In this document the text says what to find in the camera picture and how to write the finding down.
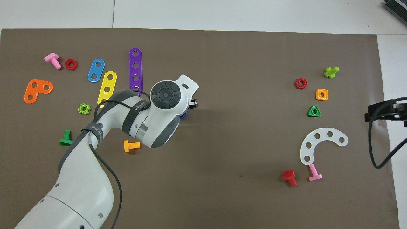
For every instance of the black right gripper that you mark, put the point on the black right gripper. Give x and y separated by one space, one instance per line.
401 109

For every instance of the blue plastic bolt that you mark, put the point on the blue plastic bolt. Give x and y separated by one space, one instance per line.
183 115

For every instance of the purple four-hole plate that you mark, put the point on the purple four-hole plate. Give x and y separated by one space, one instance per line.
135 60

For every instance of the lime green cross bolt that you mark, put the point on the lime green cross bolt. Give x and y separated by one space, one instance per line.
330 72

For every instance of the grey metal device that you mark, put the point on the grey metal device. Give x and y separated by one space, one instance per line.
396 7

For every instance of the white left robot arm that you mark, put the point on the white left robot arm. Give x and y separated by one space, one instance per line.
82 171

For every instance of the brown table mat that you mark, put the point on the brown table mat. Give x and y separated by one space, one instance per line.
222 143

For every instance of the orange heart-shaped plate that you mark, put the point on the orange heart-shaped plate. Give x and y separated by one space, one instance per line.
33 89

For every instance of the pink plastic bolt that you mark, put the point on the pink plastic bolt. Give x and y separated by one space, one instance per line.
52 59
314 173

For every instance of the green triangle nut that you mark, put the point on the green triangle nut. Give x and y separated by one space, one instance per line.
310 113

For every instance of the blue two-hole plate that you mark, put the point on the blue two-hole plate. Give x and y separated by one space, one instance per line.
94 70

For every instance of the orange square nut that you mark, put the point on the orange square nut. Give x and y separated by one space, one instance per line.
318 97

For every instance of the lime green cross nut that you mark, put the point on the lime green cross nut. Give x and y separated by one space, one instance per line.
80 110

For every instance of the red plastic bolt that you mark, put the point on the red plastic bolt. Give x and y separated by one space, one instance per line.
289 176

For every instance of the green plastic bolt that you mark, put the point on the green plastic bolt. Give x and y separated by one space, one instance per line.
66 139

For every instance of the white curved hole plate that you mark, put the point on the white curved hole plate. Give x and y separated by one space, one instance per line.
305 146

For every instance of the red hexagon nut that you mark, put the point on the red hexagon nut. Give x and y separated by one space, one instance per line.
67 66
297 86

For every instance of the yellow three-hole plate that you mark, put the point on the yellow three-hole plate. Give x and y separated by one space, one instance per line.
108 85

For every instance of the orange plastic bolt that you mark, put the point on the orange plastic bolt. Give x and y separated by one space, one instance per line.
131 146

